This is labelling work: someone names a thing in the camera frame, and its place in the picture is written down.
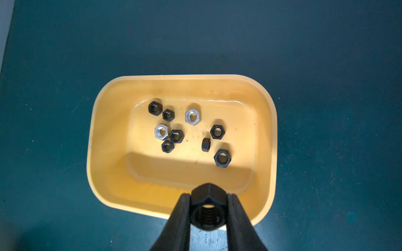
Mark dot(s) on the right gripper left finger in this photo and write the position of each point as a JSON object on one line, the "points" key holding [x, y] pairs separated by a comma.
{"points": [[176, 234]]}

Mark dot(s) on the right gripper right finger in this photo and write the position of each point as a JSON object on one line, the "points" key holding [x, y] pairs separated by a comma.
{"points": [[241, 236]]}

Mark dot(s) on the yellow plastic storage box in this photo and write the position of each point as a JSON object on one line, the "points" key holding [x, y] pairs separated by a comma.
{"points": [[128, 170]]}

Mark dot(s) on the silver nut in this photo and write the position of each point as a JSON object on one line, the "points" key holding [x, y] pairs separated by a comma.
{"points": [[162, 132], [192, 117]]}

